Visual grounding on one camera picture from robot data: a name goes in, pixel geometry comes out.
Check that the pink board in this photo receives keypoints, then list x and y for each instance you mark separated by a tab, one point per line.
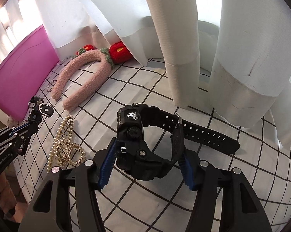
22	72

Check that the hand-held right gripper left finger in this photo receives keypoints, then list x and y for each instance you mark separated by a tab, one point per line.
108	160

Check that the gold pearl hair claw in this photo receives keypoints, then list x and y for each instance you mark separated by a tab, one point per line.
65	147

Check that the small pink hook earring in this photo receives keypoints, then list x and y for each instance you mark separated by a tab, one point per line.
50	87

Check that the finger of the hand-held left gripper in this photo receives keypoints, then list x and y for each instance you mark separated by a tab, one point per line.
24	127
23	146

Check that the sheer white curtain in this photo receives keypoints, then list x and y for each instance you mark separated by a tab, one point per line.
70	9

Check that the black digital wrist watch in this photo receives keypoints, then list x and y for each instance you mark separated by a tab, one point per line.
145	147

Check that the thick cream curtain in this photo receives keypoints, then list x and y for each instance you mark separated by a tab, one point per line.
184	29

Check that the pink fluffy flower headband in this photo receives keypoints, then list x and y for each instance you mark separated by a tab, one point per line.
73	77

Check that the person's left hand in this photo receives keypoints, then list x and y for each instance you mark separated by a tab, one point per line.
0	193

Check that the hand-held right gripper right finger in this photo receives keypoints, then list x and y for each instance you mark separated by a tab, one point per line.
187	171

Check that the white black checked cloth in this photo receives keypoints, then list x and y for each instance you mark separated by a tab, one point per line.
126	87

